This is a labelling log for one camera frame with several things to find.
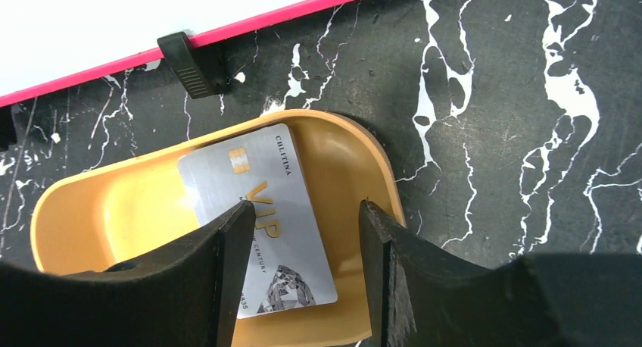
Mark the pink framed whiteboard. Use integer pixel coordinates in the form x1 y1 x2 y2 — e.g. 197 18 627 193
1 0 353 106

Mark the orange oval tray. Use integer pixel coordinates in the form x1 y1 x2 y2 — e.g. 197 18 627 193
30 109 405 346

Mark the black whiteboard stand foot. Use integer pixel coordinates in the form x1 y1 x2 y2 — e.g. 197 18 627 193
157 32 229 99

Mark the silver VIP card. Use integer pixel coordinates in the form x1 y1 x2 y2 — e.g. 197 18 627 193
177 123 338 319

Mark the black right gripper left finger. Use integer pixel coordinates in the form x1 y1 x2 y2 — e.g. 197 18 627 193
1 201 256 346

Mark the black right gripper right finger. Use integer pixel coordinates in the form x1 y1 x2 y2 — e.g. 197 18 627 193
359 200 641 346

